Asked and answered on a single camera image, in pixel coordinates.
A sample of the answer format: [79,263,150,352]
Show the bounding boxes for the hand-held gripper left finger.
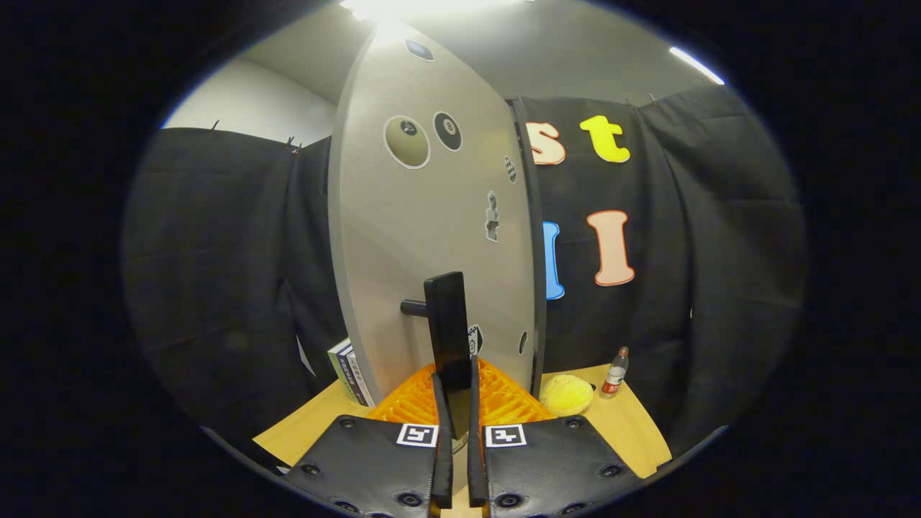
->
[284,363,455,518]

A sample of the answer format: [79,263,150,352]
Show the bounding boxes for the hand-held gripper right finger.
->
[468,356,641,518]

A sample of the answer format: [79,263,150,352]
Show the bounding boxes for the black door handle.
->
[401,271,474,440]

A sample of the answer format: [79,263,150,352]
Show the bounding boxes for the grey shoe cabinet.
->
[509,98,549,398]

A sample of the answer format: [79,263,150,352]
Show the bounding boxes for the yellow plush toy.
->
[540,374,595,418]

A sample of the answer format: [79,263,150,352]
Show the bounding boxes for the dark blue book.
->
[338,344,369,407]

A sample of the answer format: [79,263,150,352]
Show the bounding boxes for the green book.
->
[327,338,360,404]

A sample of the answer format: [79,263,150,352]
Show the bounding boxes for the clear bottle with red label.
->
[601,347,630,400]

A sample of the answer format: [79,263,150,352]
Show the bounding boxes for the large ceiling light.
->
[340,0,535,22]

